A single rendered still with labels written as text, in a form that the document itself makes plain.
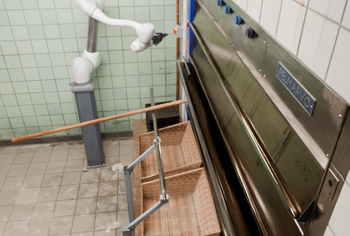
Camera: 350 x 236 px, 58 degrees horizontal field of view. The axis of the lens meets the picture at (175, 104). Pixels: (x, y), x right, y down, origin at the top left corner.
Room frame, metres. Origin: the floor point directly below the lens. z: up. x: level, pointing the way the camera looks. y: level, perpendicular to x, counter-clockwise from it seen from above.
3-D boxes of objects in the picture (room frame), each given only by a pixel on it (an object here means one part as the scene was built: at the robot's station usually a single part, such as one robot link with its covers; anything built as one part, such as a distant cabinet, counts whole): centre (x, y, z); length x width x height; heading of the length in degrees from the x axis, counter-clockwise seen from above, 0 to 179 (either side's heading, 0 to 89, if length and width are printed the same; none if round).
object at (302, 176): (1.48, -0.27, 1.80); 1.79 x 0.11 x 0.19; 7
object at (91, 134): (2.72, 0.90, 0.50); 0.21 x 0.21 x 1.00; 10
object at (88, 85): (2.72, 0.92, 1.03); 0.22 x 0.18 x 0.06; 100
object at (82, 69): (2.74, 0.90, 1.17); 0.18 x 0.16 x 0.22; 165
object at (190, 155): (2.03, 0.06, 0.72); 0.56 x 0.49 x 0.28; 8
